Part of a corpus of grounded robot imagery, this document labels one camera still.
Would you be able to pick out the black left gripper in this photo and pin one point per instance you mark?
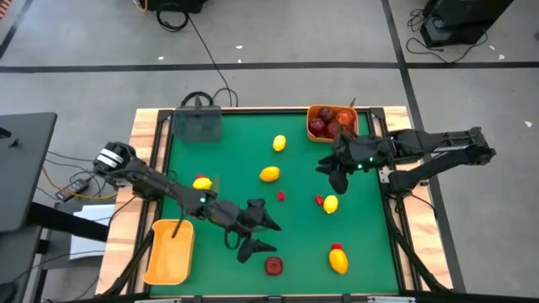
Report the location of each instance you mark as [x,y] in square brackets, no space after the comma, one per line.
[229,216]

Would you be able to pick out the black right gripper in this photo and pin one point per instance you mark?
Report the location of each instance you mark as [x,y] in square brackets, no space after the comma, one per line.
[364,153]

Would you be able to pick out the long red pepper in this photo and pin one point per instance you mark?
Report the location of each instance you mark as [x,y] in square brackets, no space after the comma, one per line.
[319,200]

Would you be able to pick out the pale yellow lemon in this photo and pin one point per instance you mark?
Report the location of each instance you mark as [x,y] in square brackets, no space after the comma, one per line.
[279,143]
[202,184]
[330,204]

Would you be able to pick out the orange-red apple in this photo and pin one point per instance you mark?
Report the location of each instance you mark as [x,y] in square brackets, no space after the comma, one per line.
[345,118]

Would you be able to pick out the large orange-yellow lemon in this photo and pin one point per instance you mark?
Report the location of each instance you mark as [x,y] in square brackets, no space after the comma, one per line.
[338,261]

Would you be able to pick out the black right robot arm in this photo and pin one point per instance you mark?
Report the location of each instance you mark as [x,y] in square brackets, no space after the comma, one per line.
[442,143]

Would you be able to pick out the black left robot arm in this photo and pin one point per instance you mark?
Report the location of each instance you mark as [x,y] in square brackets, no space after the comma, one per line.
[147,179]

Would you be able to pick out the orange plastic basket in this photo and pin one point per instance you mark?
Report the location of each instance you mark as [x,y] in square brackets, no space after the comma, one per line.
[320,139]

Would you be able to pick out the small red pepper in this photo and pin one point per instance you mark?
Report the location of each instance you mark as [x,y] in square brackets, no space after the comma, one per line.
[281,196]

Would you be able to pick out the green table mat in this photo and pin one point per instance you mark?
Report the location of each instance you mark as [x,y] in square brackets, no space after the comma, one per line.
[236,168]

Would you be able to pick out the yellow-orange plastic basket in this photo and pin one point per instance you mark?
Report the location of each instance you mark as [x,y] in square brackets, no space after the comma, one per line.
[168,261]

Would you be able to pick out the grey translucent plastic basket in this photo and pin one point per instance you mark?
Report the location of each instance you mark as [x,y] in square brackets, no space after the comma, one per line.
[198,122]

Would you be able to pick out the white paper sheet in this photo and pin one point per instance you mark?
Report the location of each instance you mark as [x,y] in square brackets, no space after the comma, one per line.
[97,212]

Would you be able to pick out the black power adapter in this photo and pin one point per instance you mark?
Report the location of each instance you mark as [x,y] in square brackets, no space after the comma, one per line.
[71,189]

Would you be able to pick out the black equipment case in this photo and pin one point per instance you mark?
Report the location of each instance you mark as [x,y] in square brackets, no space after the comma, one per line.
[459,17]

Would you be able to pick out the black floor box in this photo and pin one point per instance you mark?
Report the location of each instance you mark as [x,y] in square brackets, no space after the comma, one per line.
[177,4]

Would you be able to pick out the black side desk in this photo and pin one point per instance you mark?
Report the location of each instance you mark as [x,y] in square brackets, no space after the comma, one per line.
[21,168]

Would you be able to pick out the silver corner bracket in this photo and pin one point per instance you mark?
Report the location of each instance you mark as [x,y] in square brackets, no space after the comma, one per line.
[383,176]

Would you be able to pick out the black aluminium table frame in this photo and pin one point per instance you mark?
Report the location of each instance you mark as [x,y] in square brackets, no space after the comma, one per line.
[162,115]

